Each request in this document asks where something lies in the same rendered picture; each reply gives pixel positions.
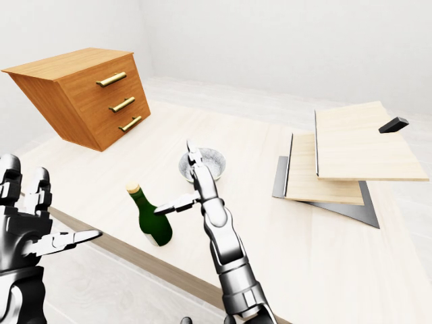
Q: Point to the wooden cabinet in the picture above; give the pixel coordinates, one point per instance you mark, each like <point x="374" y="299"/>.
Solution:
<point x="40" y="91"/>

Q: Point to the large wooden cabinet drawer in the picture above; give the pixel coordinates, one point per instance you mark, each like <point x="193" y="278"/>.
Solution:
<point x="84" y="92"/>

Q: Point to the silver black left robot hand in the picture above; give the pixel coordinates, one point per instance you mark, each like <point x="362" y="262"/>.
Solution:
<point x="23" y="233"/>

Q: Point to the green wine bottle with cork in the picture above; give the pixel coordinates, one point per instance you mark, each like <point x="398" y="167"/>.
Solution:
<point x="156" y="231"/>

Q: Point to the speckled grey white bowl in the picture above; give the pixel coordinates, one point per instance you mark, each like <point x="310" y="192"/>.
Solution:
<point x="216" y="162"/>

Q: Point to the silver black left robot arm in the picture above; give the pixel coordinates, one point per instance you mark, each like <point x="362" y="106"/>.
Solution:
<point x="20" y="297"/>

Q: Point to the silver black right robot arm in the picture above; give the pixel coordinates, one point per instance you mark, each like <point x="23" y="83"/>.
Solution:
<point x="236" y="280"/>

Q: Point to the small dark shape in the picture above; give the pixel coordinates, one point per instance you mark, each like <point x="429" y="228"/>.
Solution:
<point x="186" y="320"/>

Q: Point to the small black block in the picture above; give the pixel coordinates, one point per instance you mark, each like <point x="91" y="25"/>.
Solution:
<point x="393" y="125"/>

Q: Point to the pale wood and metal rack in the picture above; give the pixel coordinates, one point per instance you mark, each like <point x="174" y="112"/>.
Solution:
<point x="354" y="148"/>

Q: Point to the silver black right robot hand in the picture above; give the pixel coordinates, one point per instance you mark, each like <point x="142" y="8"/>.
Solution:
<point x="206" y="185"/>

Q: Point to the small wooden cabinet drawer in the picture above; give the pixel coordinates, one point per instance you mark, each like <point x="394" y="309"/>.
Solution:
<point x="113" y="138"/>

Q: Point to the medium wooden cabinet drawer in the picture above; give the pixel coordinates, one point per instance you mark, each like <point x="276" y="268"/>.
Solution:
<point x="101" y="116"/>

